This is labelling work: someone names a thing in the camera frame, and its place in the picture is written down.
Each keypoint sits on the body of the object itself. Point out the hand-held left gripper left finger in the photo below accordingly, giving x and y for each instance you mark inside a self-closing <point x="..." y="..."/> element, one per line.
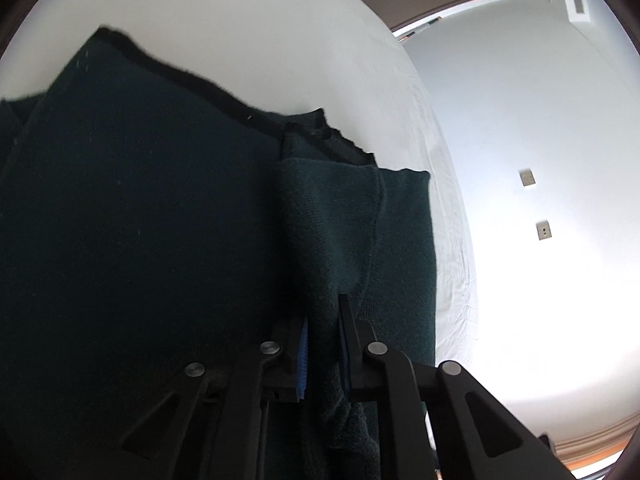
<point x="302" y="360"/>

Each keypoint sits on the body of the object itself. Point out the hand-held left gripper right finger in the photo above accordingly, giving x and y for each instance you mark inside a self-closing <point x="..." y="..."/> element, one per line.
<point x="343" y="345"/>

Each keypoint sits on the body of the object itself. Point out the dark green sweater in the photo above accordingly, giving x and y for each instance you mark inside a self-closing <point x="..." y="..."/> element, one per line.
<point x="150" y="235"/>

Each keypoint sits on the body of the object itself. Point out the bed with white sheet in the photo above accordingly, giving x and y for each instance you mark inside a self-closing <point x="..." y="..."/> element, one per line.
<point x="300" y="35"/>

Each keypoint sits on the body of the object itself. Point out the thin striped pole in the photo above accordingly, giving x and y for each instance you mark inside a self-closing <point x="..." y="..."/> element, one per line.
<point x="420" y="27"/>

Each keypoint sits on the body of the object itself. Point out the square wall socket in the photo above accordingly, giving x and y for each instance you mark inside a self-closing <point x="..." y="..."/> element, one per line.
<point x="543" y="229"/>
<point x="527" y="178"/>

